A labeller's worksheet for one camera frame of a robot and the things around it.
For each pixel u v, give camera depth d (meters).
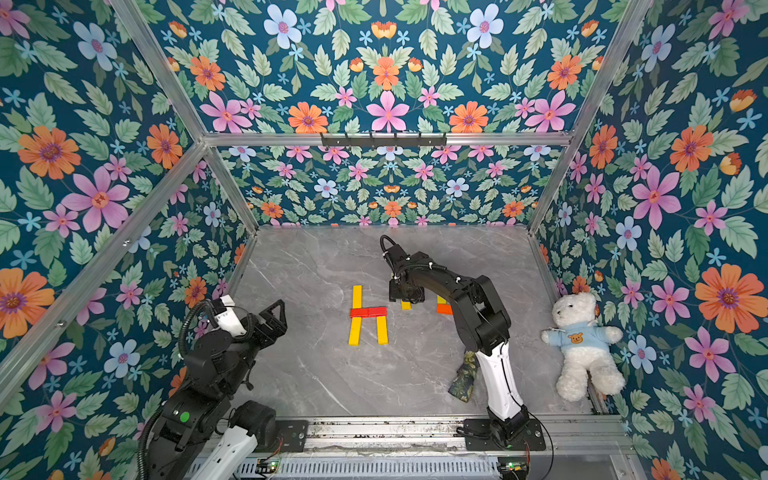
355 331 0.91
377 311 0.98
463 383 0.80
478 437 0.71
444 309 0.96
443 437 0.75
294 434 0.74
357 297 0.99
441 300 0.80
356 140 0.93
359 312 0.96
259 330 0.59
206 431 0.47
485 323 0.56
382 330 0.91
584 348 0.81
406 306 0.96
